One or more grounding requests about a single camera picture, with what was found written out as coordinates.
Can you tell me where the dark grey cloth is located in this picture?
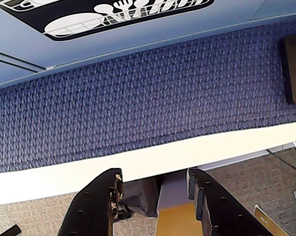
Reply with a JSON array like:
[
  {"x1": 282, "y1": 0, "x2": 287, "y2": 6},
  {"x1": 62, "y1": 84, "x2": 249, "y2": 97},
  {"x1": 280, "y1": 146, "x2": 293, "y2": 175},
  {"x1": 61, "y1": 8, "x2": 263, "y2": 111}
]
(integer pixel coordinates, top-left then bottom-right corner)
[{"x1": 117, "y1": 176, "x2": 164, "y2": 220}]

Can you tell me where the wooden piece with white label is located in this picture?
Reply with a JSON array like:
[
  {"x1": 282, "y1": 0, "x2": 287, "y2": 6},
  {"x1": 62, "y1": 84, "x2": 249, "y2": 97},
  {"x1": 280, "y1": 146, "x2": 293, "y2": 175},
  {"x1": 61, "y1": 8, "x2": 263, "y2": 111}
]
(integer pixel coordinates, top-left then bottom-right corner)
[{"x1": 253, "y1": 203, "x2": 294, "y2": 236}]

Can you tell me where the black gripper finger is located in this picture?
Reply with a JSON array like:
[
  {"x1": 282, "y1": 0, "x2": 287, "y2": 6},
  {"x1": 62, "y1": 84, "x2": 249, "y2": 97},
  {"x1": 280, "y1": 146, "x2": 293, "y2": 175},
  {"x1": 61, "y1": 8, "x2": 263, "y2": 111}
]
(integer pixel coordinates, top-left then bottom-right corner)
[
  {"x1": 187, "y1": 168, "x2": 273, "y2": 236},
  {"x1": 59, "y1": 168, "x2": 124, "y2": 236}
]

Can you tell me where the thin black cable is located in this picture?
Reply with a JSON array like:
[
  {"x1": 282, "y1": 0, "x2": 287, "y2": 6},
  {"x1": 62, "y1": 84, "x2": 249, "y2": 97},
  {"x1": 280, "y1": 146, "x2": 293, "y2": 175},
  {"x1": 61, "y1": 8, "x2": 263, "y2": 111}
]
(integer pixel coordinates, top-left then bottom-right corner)
[{"x1": 267, "y1": 149, "x2": 296, "y2": 173}]

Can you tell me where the small black bar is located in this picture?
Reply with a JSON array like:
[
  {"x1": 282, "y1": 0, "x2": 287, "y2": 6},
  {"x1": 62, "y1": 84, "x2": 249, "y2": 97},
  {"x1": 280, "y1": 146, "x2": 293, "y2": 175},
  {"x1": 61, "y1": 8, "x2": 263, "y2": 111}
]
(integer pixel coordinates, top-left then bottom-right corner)
[{"x1": 0, "y1": 224, "x2": 21, "y2": 236}]

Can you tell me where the purple woven rug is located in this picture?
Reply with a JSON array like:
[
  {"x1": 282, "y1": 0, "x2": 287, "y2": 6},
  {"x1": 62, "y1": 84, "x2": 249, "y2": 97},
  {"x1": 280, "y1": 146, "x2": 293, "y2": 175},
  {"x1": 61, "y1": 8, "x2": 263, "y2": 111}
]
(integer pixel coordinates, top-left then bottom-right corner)
[{"x1": 0, "y1": 15, "x2": 296, "y2": 174}]

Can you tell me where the wooden table leg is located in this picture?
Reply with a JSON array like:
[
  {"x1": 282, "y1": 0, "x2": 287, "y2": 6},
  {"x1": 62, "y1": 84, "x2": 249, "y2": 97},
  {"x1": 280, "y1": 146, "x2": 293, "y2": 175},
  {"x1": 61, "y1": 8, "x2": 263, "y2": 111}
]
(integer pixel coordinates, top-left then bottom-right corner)
[{"x1": 154, "y1": 172, "x2": 200, "y2": 236}]

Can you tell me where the blue dishwasher print cabinet door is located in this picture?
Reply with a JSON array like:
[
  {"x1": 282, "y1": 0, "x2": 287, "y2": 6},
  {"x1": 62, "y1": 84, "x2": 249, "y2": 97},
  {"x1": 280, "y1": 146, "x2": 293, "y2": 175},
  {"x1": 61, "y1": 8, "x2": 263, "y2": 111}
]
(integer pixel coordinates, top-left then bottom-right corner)
[{"x1": 0, "y1": 0, "x2": 296, "y2": 74}]

